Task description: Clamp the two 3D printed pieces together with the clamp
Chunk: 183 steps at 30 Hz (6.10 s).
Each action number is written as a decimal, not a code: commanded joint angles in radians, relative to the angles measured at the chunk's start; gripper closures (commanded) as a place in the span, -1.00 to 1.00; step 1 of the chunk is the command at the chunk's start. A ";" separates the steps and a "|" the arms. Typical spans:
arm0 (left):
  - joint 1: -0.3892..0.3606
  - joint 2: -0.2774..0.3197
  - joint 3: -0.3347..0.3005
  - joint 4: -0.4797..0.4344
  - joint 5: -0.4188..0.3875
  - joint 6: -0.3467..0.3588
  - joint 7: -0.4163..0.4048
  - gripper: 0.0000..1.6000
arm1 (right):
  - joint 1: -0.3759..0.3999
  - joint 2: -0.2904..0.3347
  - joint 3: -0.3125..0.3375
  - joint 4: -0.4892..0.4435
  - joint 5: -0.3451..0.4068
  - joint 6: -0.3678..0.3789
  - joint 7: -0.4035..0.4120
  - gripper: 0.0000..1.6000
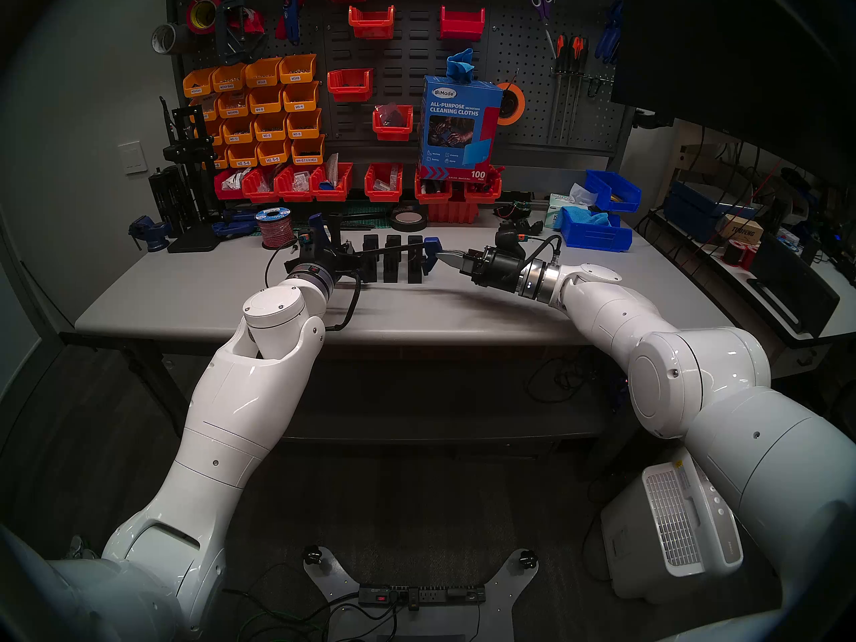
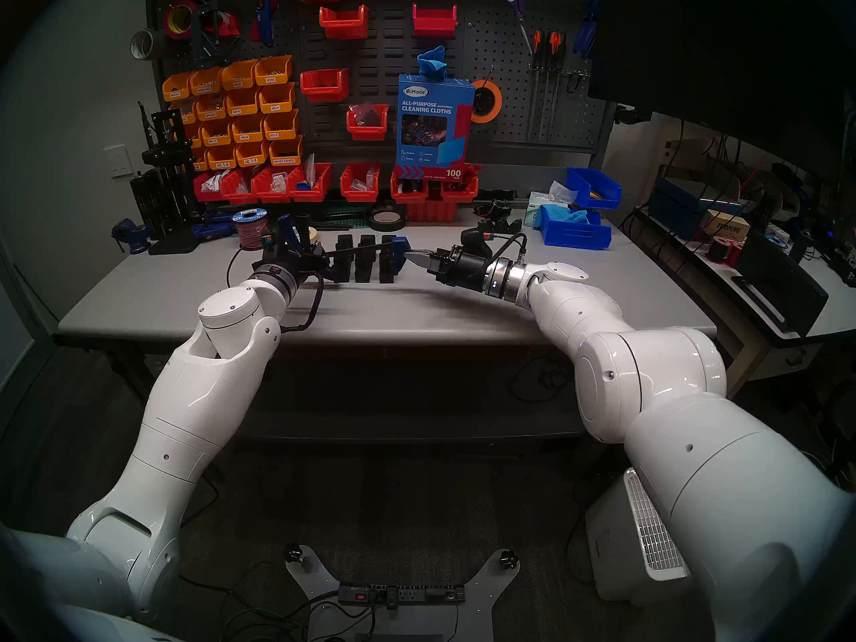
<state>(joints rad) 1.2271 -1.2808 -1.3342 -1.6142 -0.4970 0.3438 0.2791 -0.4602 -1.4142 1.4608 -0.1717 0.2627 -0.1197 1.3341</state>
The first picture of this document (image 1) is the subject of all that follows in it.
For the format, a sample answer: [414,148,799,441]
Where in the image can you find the blue handled pliers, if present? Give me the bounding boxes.
[595,2,624,63]

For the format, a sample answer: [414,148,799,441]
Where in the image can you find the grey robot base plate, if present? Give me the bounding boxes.
[302,546,540,642]

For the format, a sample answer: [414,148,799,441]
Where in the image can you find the green cutting mat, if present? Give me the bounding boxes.
[292,203,394,228]

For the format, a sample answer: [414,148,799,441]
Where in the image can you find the white air purifier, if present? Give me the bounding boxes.
[600,447,744,605]

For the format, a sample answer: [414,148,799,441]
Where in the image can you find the red tape roll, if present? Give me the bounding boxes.
[186,0,223,35]

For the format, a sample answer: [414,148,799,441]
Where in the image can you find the dark green C-clamp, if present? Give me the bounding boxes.
[214,0,268,65]

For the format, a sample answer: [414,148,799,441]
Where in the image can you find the blue crate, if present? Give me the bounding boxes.
[664,179,760,243]

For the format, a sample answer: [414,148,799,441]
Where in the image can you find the orange black screwdriver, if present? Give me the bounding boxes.
[574,37,592,140]
[562,36,582,143]
[547,35,568,145]

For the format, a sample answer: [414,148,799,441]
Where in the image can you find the black monitor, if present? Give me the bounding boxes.
[610,0,856,187]

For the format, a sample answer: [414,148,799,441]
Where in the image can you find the blue bar clamp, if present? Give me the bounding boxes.
[309,213,442,278]

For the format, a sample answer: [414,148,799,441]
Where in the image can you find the blue cleaning cloths box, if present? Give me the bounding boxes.
[418,75,504,182]

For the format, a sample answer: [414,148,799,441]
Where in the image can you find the dark grey pegboard panel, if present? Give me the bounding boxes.
[167,0,633,156]

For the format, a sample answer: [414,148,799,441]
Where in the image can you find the white side desk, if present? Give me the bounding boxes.
[642,206,856,447]

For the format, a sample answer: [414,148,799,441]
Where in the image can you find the black metal stand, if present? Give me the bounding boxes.
[159,96,225,253]

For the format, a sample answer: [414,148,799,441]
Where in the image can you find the cardboard box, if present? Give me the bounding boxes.
[716,214,764,241]

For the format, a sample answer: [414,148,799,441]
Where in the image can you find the black laptop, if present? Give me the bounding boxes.
[748,236,841,338]

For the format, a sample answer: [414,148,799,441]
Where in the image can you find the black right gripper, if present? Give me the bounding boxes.
[435,246,526,292]

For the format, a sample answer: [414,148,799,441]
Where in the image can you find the grey duct tape roll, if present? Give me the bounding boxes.
[151,23,195,55]

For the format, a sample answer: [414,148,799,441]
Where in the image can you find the black power strip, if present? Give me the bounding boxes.
[358,584,487,608]

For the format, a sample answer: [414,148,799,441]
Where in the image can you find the blue bench vise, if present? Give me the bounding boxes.
[128,215,173,253]

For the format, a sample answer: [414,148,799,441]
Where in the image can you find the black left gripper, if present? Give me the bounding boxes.
[299,243,367,280]

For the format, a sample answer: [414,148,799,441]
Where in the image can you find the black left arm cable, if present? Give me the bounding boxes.
[324,278,363,332]

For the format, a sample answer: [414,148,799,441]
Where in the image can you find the blue plastic storage bin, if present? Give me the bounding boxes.
[560,207,633,253]
[585,170,643,214]

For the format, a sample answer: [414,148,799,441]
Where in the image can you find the blue black quick clamp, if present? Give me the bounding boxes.
[211,211,260,239]

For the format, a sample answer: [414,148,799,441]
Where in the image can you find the orange tape roll on pegboard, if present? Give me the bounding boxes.
[496,82,526,126]

